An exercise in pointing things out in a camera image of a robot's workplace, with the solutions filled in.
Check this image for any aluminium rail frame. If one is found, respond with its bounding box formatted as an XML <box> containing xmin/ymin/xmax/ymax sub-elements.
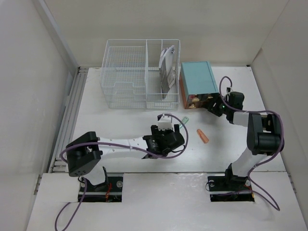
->
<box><xmin>46</xmin><ymin>67</ymin><xmax>89</xmax><ymax>173</ymax></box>

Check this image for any clear drawer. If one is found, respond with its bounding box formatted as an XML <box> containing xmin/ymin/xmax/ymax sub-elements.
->
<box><xmin>187</xmin><ymin>93</ymin><xmax>218</xmax><ymax>103</ymax></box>

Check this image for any teal drawer box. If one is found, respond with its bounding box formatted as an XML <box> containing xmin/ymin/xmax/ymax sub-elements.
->
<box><xmin>179</xmin><ymin>61</ymin><xmax>218</xmax><ymax>107</ymax></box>

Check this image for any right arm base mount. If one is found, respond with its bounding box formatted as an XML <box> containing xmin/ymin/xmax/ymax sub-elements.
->
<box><xmin>207</xmin><ymin>175</ymin><xmax>255</xmax><ymax>202</ymax></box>

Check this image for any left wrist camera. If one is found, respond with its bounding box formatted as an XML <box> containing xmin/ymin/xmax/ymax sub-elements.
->
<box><xmin>157</xmin><ymin>114</ymin><xmax>173</xmax><ymax>131</ymax></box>

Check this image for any orange transparent case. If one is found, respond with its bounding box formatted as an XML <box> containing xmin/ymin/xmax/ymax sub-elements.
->
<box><xmin>197</xmin><ymin>129</ymin><xmax>209</xmax><ymax>143</ymax></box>

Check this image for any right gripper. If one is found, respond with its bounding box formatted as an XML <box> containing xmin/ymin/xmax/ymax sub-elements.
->
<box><xmin>202</xmin><ymin>92</ymin><xmax>231</xmax><ymax>116</ymax></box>

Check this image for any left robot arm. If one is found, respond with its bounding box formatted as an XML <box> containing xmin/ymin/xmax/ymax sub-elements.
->
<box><xmin>61</xmin><ymin>124</ymin><xmax>187</xmax><ymax>191</ymax></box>

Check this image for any brown drawer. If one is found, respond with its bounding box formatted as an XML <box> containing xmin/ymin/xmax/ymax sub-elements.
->
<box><xmin>184</xmin><ymin>101</ymin><xmax>208</xmax><ymax>109</ymax></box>

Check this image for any white wire mesh organizer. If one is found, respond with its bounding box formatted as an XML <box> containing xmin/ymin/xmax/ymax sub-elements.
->
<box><xmin>100</xmin><ymin>39</ymin><xmax>180</xmax><ymax>111</ymax></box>

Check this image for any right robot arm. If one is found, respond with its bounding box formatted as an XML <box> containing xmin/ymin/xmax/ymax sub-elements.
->
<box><xmin>204</xmin><ymin>91</ymin><xmax>284</xmax><ymax>191</ymax></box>

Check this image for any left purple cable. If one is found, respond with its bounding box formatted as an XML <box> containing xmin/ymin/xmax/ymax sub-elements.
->
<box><xmin>54</xmin><ymin>114</ymin><xmax>189</xmax><ymax>231</ymax></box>

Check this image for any grey setup guide booklet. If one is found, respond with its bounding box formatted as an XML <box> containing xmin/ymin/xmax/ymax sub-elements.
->
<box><xmin>159</xmin><ymin>49</ymin><xmax>174</xmax><ymax>99</ymax></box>

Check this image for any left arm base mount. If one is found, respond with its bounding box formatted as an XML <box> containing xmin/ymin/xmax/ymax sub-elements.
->
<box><xmin>77</xmin><ymin>173</ymin><xmax>124</xmax><ymax>203</ymax></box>

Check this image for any green transparent tape case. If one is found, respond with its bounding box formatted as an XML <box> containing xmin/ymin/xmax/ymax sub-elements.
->
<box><xmin>179</xmin><ymin>116</ymin><xmax>189</xmax><ymax>128</ymax></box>

